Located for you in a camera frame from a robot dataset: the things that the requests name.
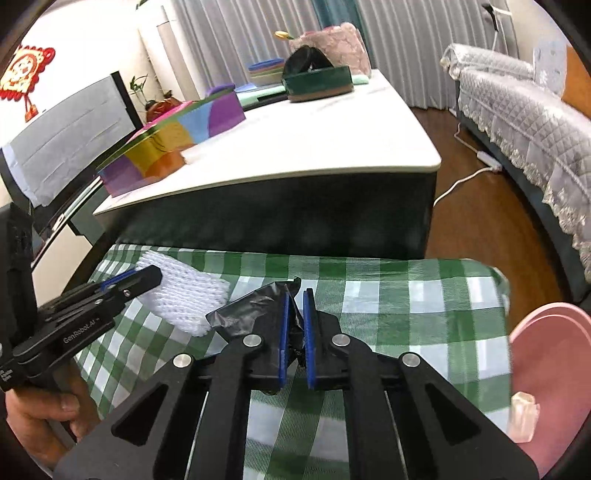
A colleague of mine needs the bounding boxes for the black plastic bag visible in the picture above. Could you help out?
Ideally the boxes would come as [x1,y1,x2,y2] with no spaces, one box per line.
[205,277,308,370]

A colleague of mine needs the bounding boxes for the white-topped coffee table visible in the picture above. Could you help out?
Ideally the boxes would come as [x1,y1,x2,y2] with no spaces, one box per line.
[92,69,443,260]

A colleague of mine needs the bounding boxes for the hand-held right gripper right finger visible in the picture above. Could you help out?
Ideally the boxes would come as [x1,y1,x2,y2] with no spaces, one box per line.
[302,288,540,480]

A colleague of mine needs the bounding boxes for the orange cushion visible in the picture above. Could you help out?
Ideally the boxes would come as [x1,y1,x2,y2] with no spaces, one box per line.
[561,48,591,119]

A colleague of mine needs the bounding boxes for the clear plastic box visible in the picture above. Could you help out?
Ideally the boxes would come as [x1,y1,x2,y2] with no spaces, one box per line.
[510,391,541,444]

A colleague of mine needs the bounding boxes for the grey curtain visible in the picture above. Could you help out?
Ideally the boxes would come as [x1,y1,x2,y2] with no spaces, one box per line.
[355,0,518,112]
[171,0,320,89]

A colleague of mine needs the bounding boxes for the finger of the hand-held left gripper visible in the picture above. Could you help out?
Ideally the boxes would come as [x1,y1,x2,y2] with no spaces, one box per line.
[99,269,149,292]
[107,265,163,302]

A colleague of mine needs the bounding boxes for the white power cable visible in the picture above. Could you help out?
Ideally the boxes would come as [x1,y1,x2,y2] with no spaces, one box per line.
[433,122,497,208]

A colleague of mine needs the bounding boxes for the pink lace basket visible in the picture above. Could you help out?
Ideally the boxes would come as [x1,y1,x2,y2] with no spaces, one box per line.
[288,22,372,77]

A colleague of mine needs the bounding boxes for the grey quilted sofa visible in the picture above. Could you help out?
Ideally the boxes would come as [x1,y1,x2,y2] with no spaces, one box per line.
[441,39,591,301]

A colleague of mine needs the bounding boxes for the teal curtain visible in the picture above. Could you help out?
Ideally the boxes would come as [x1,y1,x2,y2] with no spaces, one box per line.
[310,0,359,29]

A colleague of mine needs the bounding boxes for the white floor lamp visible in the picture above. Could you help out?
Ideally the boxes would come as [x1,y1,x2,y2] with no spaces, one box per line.
[480,2,514,52]

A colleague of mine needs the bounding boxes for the stack of coloured bowls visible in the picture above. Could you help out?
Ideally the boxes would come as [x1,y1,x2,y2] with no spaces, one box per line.
[247,59,284,86]

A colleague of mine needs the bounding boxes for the person's left hand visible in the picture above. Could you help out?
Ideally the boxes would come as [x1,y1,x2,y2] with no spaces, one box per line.
[4,360,101,459]

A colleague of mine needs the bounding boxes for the black fabric bag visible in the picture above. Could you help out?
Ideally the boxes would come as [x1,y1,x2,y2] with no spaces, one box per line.
[281,45,334,79]

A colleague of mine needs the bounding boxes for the multicoloured gift box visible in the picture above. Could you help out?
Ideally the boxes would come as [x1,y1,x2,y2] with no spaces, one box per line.
[96,90,247,197]

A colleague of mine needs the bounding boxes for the green checked cloth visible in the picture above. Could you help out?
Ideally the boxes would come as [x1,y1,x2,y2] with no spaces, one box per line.
[74,244,514,480]

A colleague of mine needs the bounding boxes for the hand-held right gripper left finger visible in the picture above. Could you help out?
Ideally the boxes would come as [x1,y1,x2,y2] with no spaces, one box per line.
[53,277,297,480]

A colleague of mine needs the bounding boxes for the television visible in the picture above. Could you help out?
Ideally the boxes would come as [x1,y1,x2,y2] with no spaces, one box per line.
[0,71,145,232]

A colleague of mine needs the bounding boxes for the red knot wall ornament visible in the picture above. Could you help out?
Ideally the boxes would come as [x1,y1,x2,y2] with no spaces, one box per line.
[0,45,56,122]

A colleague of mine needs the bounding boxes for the dark green round bowl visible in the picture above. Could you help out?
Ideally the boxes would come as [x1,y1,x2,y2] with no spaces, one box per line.
[281,65,355,103]

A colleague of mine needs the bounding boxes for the green potted plant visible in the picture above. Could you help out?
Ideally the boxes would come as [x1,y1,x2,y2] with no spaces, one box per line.
[129,76,154,108]

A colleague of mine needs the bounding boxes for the pink plastic bin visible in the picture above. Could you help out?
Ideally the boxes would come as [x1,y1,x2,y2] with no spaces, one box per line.
[508,302,591,476]

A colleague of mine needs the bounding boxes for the white standing air conditioner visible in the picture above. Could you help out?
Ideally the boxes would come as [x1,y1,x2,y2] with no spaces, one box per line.
[139,2,218,100]

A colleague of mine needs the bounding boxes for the white foam fruit net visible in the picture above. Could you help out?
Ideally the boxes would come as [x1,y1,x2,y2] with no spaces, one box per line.
[134,251,232,337]

